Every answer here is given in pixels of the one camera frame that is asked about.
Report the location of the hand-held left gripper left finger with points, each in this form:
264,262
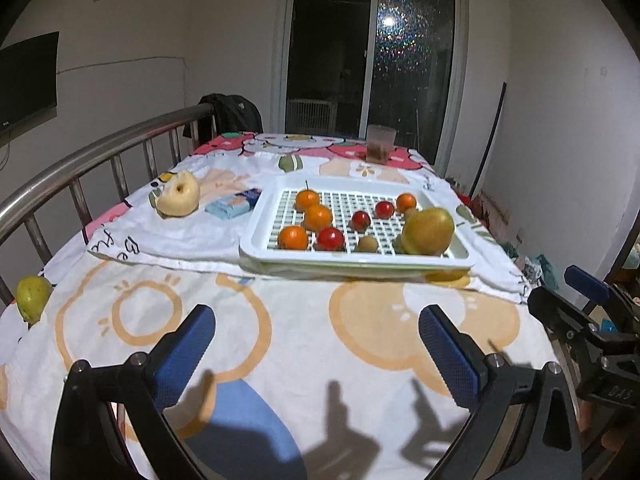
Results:
185,355

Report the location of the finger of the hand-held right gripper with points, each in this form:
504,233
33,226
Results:
585,281
555,310

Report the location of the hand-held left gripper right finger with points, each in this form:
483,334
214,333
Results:
450,360

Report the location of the small brown round fruit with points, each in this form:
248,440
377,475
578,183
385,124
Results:
367,244

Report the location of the small orange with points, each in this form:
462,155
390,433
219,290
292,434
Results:
406,202
293,238
306,200
318,217

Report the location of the red cherry tomato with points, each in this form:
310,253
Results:
360,220
330,239
384,209

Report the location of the white plastic lattice tray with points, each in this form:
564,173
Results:
345,200

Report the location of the pile of mixed clutter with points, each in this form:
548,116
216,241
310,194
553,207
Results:
530,265

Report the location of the white fruit printed sheet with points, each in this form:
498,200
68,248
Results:
190,240

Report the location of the large yellow pear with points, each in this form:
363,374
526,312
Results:
427,230

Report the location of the red bag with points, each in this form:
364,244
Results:
465,200

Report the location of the blue tissue packet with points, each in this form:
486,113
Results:
232,204

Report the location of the pale yellow apple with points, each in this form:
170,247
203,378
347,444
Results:
177,195

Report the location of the small green pear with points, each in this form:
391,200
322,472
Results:
32,297

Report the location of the dark leaning pole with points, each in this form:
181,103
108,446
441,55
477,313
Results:
492,135

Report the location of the pink ribbed glass cup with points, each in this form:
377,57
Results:
381,142

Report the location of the black jacket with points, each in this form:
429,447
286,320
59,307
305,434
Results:
232,112

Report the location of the white slatted crate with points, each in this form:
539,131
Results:
309,114

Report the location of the sliding glass door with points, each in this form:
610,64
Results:
325,50

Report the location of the metal bed rail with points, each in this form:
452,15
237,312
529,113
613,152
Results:
75,160

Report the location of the black wall television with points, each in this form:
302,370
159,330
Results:
27,82

